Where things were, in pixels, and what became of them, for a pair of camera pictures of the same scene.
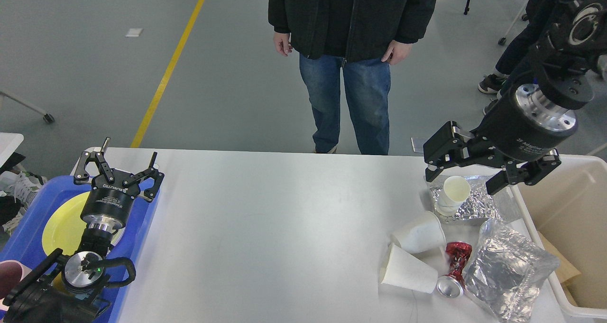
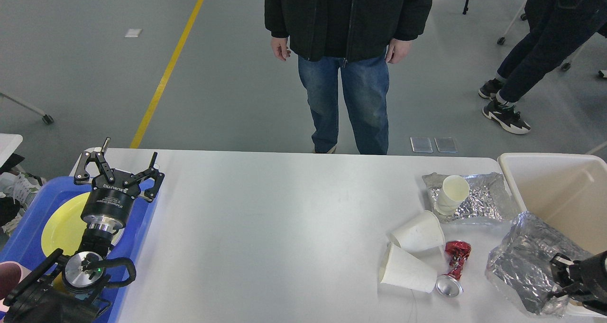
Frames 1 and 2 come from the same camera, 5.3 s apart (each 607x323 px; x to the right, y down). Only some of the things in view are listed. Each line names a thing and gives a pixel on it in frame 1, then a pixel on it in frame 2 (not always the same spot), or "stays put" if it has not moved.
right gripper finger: [449, 144] -> [560, 264]
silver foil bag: [505, 270] -> [522, 263]
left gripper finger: [152, 172] stays put
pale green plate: [117, 235] stays put
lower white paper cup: [400, 268] stays put
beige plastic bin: [569, 205] stays put
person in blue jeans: [360, 27] stays put
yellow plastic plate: [64, 227] stays put
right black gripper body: [522, 125] -> [588, 278]
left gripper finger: [81, 176] stays put
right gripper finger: [530, 172] -> [569, 292]
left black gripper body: [107, 206] stays put
